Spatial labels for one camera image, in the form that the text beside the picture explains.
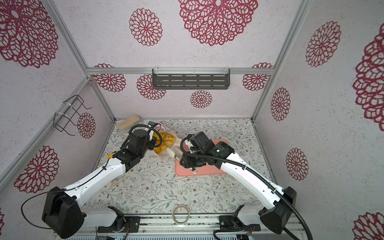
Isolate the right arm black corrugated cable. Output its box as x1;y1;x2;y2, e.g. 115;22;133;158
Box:
179;133;314;240

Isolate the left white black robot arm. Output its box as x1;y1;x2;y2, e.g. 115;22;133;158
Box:
42;125;162;239

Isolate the white paper gift bag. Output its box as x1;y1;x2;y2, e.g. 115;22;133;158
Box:
154;124;183;161

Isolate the fake bread in bag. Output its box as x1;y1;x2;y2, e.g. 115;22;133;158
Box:
154;133;176;154

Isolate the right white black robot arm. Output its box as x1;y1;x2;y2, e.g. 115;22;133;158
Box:
166;132;297;234

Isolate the pink plastic tray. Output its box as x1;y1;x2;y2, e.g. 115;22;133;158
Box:
176;132;235;177

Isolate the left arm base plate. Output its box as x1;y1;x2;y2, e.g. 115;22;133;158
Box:
97;216;141;234

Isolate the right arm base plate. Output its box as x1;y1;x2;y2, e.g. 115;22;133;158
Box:
219;215;261;232

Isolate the clear tape roll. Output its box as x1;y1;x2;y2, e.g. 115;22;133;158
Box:
172;205;191;226

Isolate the black wire wall rack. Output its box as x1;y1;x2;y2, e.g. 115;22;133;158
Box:
52;94;92;137

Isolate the grey slotted wall shelf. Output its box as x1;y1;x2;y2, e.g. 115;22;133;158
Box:
152;69;231;90

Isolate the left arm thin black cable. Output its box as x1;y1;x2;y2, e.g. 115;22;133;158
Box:
20;158;110;231

